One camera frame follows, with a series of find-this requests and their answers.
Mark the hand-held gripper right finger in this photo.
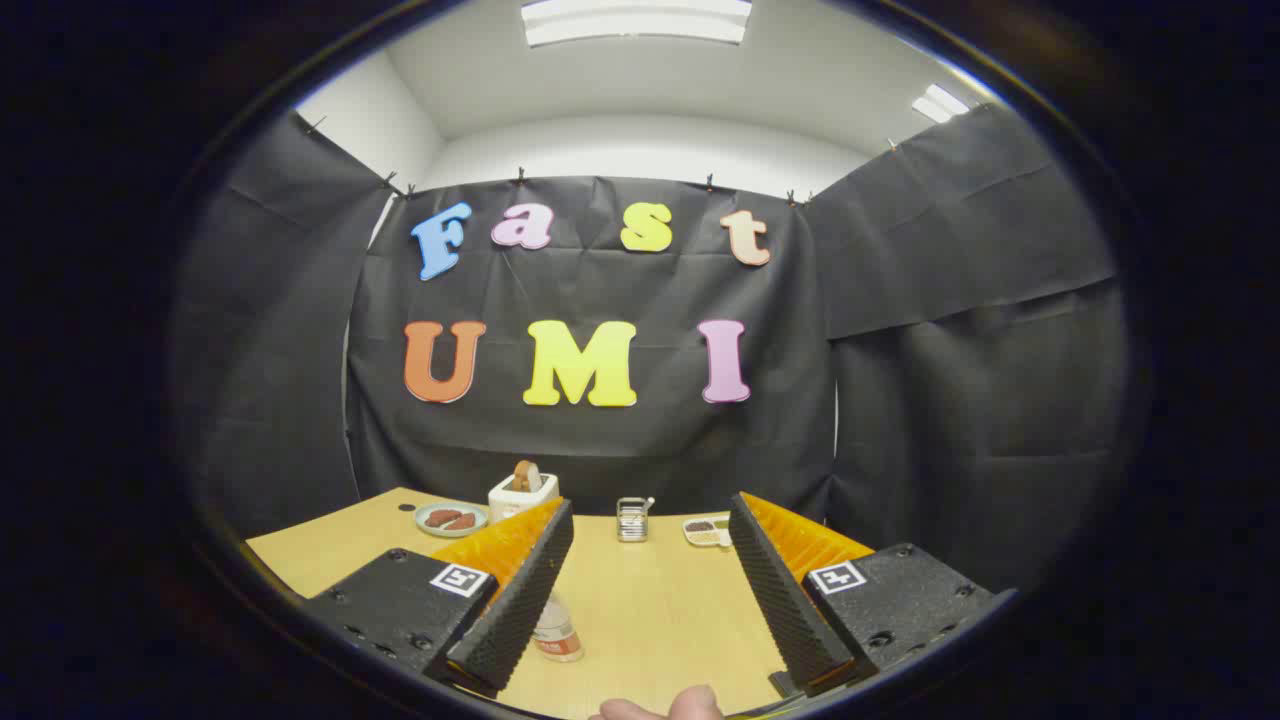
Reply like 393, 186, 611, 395
728, 491, 1021, 699

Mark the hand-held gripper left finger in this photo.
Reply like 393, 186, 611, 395
300, 497, 576, 699

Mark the white toaster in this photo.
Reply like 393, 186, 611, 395
488, 470, 561, 523

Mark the pale green plate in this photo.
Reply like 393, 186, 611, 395
414, 501, 490, 539

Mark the clear plastic juice bottle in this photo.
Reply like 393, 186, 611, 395
532, 592, 585, 663

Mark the small ceiling light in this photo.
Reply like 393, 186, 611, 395
910, 84, 971, 125

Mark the wooden table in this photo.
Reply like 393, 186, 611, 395
245, 487, 901, 719

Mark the long ceiling light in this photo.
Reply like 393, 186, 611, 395
520, 0, 753, 48

